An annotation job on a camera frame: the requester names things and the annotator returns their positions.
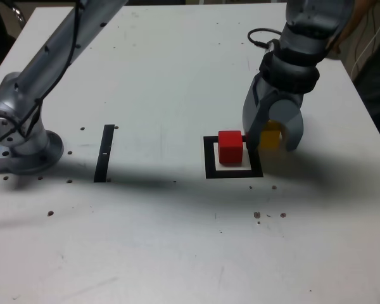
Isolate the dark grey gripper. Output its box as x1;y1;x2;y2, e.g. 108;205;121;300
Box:
241;74;305;153

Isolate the red cube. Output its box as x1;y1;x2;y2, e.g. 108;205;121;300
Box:
217;130;244;166

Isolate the thin white cable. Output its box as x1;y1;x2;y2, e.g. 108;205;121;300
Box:
350;0;380;74

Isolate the black tape square outline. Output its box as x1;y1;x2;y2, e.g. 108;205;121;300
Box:
203;135;264;180

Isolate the black tape strip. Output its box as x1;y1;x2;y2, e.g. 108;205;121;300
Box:
93;124;115;184

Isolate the person's hand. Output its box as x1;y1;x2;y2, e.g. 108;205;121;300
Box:
328;32;345;60

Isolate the yellow cube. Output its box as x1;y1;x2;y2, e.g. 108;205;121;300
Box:
260;120;284;149

